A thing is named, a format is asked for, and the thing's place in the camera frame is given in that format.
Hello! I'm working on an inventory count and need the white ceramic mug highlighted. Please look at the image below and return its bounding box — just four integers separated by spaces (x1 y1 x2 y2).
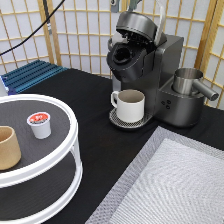
111 89 145 123

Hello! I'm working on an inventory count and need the grey woven placemat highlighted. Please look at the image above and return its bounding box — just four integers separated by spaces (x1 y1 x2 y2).
85 127 224 224

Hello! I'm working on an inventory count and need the white two-tier round shelf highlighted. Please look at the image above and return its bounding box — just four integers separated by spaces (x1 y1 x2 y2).
0 94 83 224

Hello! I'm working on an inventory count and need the grey pod coffee machine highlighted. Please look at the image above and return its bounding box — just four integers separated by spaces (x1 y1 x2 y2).
107 2 206 129

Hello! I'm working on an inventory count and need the tan ceramic cup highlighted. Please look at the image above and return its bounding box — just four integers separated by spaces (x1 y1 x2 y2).
0 126 21 170

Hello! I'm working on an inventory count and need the red-lidded white coffee pod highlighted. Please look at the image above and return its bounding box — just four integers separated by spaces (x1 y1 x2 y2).
27 112 51 139

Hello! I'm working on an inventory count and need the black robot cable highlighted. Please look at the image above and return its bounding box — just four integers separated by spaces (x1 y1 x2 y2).
0 0 66 57

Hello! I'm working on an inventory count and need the steel milk frothing jug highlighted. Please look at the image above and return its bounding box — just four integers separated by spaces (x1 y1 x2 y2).
173 68 219 101

